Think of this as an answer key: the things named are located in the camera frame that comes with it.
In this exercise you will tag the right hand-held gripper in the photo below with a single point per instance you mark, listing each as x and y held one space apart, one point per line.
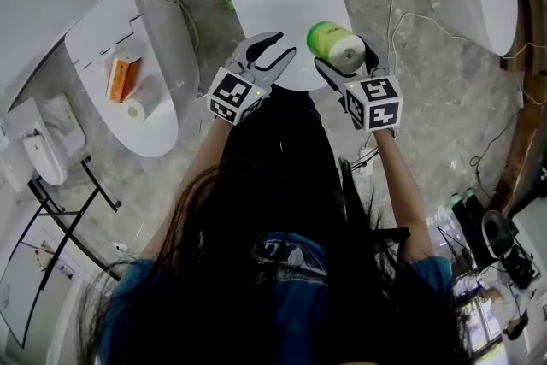
376 102

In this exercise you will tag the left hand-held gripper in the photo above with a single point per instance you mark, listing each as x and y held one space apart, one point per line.
233 96

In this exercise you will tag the green toilet paper roll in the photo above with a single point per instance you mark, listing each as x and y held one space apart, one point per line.
329 39

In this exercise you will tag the plain white toilet paper roll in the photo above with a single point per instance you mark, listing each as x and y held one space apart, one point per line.
143 102

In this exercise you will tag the person's right forearm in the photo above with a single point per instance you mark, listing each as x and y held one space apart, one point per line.
397 184

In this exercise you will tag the person's left forearm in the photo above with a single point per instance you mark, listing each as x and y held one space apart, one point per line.
201 166

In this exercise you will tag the white toilet with tank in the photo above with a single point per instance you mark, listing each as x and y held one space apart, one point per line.
290 0

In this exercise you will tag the white toilet with flat lid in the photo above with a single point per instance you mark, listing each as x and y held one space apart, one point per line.
160 132

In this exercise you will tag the small white toilet grey base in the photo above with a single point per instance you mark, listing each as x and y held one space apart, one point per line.
47 158

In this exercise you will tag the white power strip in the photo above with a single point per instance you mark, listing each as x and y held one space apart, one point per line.
366 166

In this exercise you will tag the orange and white box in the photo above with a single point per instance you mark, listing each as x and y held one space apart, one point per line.
121 81

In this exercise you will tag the black phone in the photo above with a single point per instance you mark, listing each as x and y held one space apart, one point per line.
395 235

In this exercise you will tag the brown wooden ledge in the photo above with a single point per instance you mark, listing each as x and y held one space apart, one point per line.
525 141

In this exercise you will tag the black metal stand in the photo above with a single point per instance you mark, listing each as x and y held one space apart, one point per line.
100 186

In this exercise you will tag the white round device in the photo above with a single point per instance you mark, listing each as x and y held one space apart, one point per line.
498 233

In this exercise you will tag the person's blue t-shirt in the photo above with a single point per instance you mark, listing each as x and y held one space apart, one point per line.
299 303

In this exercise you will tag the white rounded fixture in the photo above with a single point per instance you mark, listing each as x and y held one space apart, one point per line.
13 168

